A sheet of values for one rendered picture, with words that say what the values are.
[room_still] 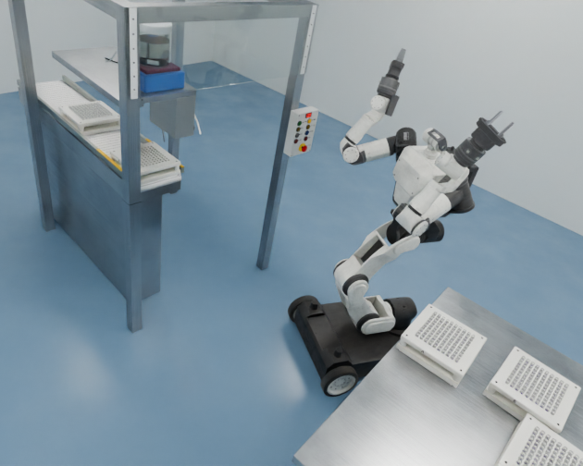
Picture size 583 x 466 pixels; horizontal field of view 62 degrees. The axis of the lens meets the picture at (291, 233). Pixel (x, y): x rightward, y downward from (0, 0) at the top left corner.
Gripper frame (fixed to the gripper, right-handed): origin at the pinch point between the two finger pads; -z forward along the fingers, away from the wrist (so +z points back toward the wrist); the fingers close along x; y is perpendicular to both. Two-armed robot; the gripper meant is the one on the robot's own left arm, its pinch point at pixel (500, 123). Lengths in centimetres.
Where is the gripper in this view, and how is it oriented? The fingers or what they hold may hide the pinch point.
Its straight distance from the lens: 188.2
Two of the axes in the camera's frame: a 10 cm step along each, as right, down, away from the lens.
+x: -6.1, -7.6, 2.1
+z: -5.3, 5.9, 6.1
